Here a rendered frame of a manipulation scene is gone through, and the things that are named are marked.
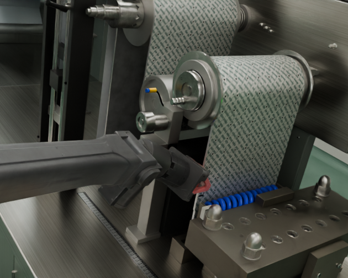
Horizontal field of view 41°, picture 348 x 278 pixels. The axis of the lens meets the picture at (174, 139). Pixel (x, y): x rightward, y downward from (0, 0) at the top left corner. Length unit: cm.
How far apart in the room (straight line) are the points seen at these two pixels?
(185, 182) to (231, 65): 23
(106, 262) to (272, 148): 42
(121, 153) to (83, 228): 41
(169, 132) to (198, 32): 28
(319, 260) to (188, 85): 40
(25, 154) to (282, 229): 57
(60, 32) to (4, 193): 67
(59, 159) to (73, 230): 50
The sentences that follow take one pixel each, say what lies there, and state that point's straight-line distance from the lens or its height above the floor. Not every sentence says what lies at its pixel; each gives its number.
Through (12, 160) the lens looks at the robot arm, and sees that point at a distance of 50.
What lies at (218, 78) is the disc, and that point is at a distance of 83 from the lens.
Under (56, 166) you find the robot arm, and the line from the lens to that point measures 54.
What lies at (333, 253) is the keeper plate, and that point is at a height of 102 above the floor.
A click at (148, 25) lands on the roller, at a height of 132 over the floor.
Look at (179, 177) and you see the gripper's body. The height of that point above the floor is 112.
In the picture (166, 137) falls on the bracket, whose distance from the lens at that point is 91.
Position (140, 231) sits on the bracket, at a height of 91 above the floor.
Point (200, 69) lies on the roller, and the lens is 85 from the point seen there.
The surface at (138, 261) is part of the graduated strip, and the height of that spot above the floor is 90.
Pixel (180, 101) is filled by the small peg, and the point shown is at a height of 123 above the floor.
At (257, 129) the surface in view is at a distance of 95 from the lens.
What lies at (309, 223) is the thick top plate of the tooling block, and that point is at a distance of 99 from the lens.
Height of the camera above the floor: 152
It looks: 24 degrees down
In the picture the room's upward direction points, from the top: 11 degrees clockwise
